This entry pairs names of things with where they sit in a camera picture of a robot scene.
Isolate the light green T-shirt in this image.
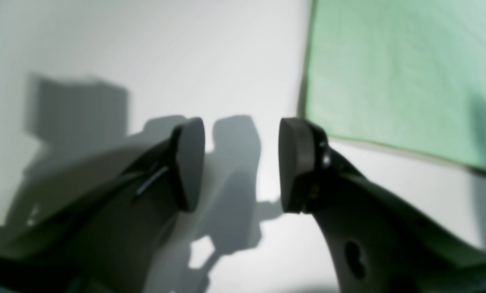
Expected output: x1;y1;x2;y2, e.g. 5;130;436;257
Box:
303;0;486;171

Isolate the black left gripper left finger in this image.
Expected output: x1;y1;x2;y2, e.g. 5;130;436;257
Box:
0;117;205;293

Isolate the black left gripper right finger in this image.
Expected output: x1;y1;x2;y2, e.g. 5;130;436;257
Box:
278;118;486;293

